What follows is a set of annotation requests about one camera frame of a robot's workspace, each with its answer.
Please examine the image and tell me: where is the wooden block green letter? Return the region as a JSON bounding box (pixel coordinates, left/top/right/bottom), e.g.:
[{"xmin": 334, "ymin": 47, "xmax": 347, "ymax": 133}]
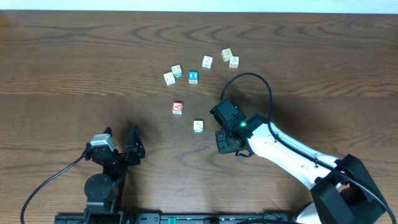
[{"xmin": 164, "ymin": 72, "xmax": 175, "ymax": 85}]

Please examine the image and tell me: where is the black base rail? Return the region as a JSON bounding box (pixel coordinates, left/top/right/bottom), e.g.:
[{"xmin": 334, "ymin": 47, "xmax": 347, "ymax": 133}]
[{"xmin": 54, "ymin": 213, "xmax": 296, "ymax": 224}]

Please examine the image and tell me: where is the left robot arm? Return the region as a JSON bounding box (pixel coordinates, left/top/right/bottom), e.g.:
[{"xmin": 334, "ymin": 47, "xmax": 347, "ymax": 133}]
[{"xmin": 82, "ymin": 125, "xmax": 146, "ymax": 213}]

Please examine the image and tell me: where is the wooden block red A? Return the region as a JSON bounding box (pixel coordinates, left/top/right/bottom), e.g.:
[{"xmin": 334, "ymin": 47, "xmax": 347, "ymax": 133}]
[{"xmin": 172, "ymin": 102, "xmax": 183, "ymax": 114}]

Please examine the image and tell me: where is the wooden block yellow side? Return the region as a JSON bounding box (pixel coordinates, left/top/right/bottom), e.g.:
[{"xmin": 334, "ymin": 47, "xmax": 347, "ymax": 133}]
[{"xmin": 221, "ymin": 48, "xmax": 233, "ymax": 62}]

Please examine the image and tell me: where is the wooden block blue X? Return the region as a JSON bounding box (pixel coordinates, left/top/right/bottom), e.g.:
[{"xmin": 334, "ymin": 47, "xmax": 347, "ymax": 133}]
[{"xmin": 188, "ymin": 71, "xmax": 198, "ymax": 84}]

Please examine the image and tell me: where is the wooden block green side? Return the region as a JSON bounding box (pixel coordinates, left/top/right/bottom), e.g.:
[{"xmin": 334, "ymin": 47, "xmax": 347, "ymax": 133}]
[{"xmin": 171, "ymin": 65, "xmax": 183, "ymax": 78}]

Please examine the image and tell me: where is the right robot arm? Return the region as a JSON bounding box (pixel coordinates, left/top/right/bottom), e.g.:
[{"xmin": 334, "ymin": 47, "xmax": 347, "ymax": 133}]
[{"xmin": 211, "ymin": 110, "xmax": 397, "ymax": 223}]

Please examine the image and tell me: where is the wooden block green edge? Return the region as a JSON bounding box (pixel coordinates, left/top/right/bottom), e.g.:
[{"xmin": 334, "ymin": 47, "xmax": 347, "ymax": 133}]
[{"xmin": 193, "ymin": 120, "xmax": 204, "ymax": 133}]

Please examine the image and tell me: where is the wooden block umbrella drawing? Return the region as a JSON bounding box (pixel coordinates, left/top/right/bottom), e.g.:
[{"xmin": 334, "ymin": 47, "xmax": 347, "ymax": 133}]
[{"xmin": 202, "ymin": 55, "xmax": 213, "ymax": 69}]

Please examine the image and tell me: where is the wooden block red side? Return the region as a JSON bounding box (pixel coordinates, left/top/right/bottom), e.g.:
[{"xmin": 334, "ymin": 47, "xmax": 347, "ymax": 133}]
[{"xmin": 229, "ymin": 56, "xmax": 239, "ymax": 68}]

